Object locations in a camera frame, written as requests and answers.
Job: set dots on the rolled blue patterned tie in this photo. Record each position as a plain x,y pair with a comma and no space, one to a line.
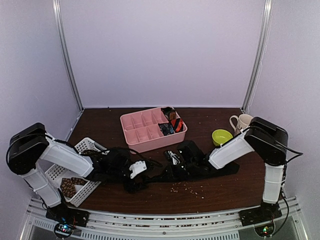
166,128

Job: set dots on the rolled orange black tie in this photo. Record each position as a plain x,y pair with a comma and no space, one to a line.
177,124

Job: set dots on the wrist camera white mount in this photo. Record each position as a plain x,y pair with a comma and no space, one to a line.
137,168
172,157

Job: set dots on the pink divided organizer tray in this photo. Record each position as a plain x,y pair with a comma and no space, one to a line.
142,132

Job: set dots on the green plastic bowl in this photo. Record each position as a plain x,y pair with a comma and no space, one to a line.
221,136

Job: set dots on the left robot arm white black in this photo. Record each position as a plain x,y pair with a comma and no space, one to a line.
33,144

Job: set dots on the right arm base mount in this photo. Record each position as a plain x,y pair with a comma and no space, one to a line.
258,215

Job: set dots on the white patterned mug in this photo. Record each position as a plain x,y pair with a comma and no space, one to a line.
240,122

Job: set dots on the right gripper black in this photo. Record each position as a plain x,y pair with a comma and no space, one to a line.
171,175

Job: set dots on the white perforated plastic basket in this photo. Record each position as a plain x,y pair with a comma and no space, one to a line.
55,173

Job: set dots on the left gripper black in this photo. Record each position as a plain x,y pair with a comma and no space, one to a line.
133,186

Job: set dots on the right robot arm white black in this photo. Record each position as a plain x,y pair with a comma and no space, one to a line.
266,139

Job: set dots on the rolled brown tie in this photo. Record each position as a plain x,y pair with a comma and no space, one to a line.
169,113

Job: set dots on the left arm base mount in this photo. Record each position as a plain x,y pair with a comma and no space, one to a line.
70,216

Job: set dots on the right aluminium frame post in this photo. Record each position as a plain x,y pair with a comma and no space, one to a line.
260,51

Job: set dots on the aluminium front rail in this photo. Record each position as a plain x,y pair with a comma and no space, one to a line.
219,225

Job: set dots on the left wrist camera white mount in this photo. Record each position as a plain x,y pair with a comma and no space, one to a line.
137,168

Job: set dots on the left aluminium frame post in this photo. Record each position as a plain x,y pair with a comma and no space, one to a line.
66,57

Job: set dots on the black necktie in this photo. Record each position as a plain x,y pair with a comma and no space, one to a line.
201,172

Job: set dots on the aluminium frame post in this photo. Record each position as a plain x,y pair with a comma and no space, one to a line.
66,57
260,51

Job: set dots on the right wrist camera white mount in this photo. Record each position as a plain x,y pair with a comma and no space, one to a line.
172,157

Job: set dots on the brown patterned necktie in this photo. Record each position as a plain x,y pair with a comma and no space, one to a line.
77,187

